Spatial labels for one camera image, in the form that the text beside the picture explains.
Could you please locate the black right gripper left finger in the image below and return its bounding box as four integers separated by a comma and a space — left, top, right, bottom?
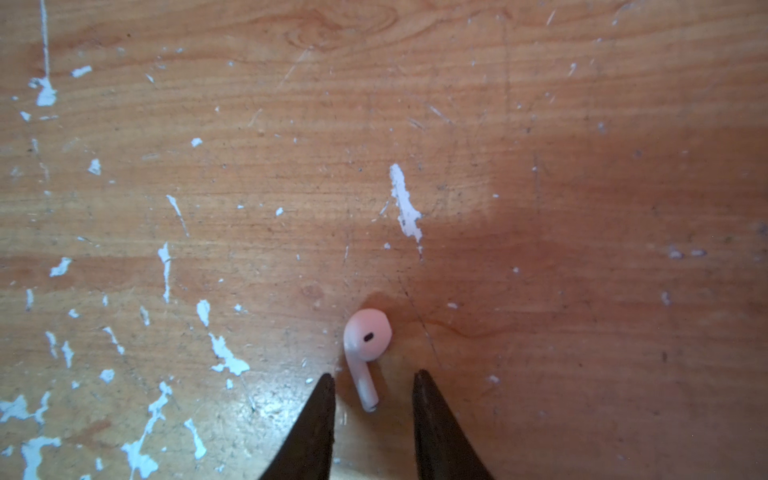
260, 373, 336, 480

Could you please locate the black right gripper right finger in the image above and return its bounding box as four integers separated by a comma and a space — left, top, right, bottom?
412, 369, 493, 479

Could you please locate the white earbud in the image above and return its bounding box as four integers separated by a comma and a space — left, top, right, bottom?
343, 309, 393, 412

